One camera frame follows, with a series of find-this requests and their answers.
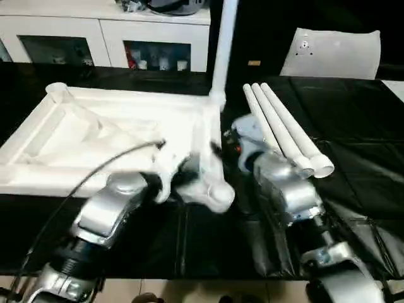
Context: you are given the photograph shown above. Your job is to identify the white plastic table top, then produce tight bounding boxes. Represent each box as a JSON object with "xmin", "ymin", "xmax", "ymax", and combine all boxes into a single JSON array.
[{"xmin": 0, "ymin": 82, "xmax": 236, "ymax": 214}]

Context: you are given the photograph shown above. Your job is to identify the white plastic table leg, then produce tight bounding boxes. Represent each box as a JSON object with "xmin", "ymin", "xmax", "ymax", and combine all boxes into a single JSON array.
[
  {"xmin": 242, "ymin": 85, "xmax": 297, "ymax": 166},
  {"xmin": 251, "ymin": 83, "xmax": 316, "ymax": 179},
  {"xmin": 208, "ymin": 0, "xmax": 240, "ymax": 107},
  {"xmin": 260, "ymin": 81, "xmax": 336, "ymax": 179}
]

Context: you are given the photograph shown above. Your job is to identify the small bottles on shelf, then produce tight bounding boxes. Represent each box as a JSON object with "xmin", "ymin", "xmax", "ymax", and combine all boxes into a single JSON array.
[{"xmin": 125, "ymin": 45, "xmax": 191, "ymax": 72}]

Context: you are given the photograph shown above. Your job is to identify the black work mat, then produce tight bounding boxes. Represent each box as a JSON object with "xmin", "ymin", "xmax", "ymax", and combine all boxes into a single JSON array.
[{"xmin": 0, "ymin": 62, "xmax": 404, "ymax": 282}]

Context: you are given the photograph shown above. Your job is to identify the black cabinet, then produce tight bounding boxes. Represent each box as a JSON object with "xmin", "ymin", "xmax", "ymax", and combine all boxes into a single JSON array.
[{"xmin": 208, "ymin": 0, "xmax": 404, "ymax": 80}]

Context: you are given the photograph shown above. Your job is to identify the white plastic bag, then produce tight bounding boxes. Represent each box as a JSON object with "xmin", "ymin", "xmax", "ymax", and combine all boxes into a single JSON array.
[{"xmin": 280, "ymin": 28, "xmax": 383, "ymax": 80}]

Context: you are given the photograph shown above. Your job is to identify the white flat sheet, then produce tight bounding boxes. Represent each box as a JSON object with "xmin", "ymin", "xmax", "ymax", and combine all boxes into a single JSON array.
[{"xmin": 381, "ymin": 79, "xmax": 404, "ymax": 103}]

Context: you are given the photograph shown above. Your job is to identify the white cabinet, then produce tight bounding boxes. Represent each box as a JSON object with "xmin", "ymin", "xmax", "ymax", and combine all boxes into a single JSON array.
[{"xmin": 0, "ymin": 0, "xmax": 211, "ymax": 74}]

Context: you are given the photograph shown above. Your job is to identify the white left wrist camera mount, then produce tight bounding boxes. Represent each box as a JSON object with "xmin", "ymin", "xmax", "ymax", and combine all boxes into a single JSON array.
[{"xmin": 148, "ymin": 141, "xmax": 191, "ymax": 204}]

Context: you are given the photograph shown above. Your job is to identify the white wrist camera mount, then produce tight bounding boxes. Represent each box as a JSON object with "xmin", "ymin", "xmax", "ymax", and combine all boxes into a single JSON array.
[
  {"xmin": 230, "ymin": 116, "xmax": 267, "ymax": 175},
  {"xmin": 148, "ymin": 141, "xmax": 191, "ymax": 204}
]

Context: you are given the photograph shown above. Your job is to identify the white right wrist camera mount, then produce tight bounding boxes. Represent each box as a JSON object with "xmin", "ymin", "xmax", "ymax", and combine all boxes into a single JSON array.
[{"xmin": 230, "ymin": 116, "xmax": 267, "ymax": 175}]

